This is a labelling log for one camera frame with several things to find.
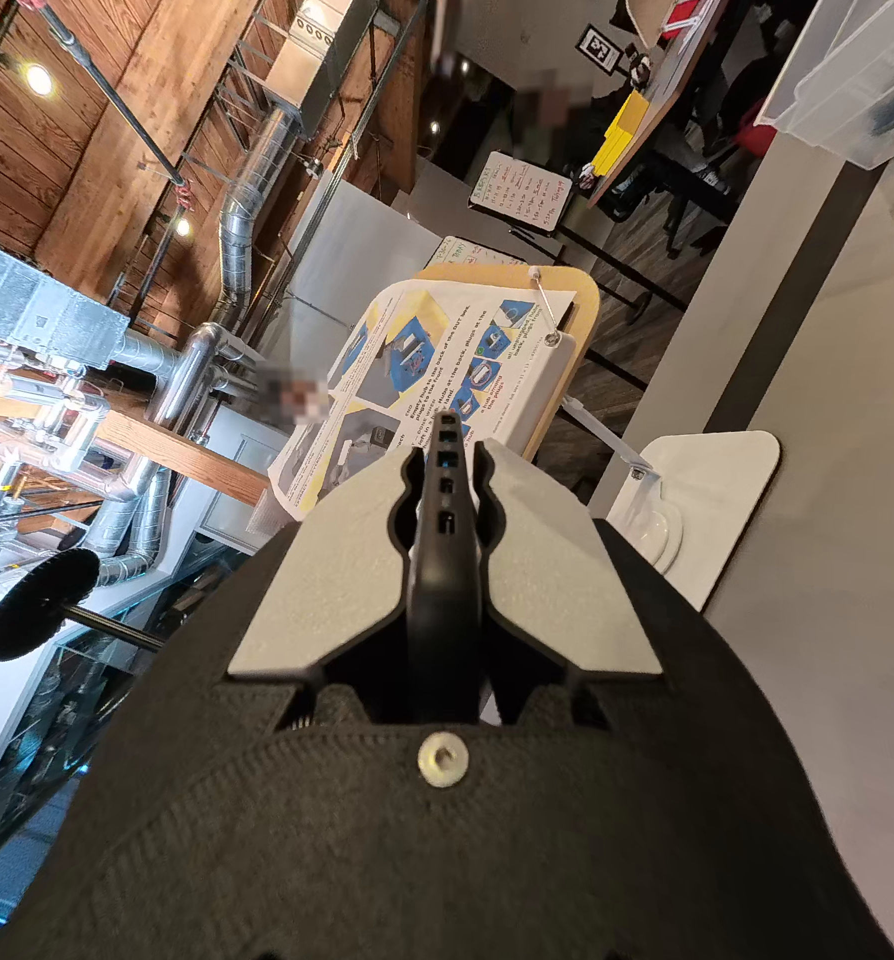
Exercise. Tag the printed instruction sheet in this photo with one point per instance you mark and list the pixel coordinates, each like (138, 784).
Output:
(417, 352)

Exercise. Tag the framed black-white tag sign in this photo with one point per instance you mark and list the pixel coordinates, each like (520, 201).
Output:
(598, 49)

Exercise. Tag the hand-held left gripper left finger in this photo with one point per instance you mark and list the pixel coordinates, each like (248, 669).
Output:
(319, 592)

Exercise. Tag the grey sprinkler pipe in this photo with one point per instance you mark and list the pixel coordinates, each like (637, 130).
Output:
(117, 98)

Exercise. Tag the foil-wrapped rectangular duct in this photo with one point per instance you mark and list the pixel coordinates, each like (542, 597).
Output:
(42, 307)

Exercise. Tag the clear plastic bin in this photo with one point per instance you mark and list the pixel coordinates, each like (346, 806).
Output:
(844, 90)

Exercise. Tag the whiteboard with handwriting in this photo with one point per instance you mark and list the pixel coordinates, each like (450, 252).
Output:
(522, 195)

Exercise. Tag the rectangular metal duct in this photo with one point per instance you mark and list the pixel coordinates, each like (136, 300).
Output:
(319, 67)

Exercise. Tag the yellow block stack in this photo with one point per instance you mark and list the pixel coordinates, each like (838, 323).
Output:
(619, 135)

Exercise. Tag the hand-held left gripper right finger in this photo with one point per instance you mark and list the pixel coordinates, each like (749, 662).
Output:
(574, 592)

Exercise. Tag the cluster of silver pipes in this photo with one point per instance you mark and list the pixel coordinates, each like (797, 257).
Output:
(139, 525)

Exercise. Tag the whiteboard with green writing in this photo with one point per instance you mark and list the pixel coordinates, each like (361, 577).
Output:
(462, 251)

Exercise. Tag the silver spiral air duct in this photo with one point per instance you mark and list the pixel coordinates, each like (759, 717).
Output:
(244, 225)

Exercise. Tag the black multi-port usb hub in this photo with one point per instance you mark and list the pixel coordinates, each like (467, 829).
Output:
(443, 600)

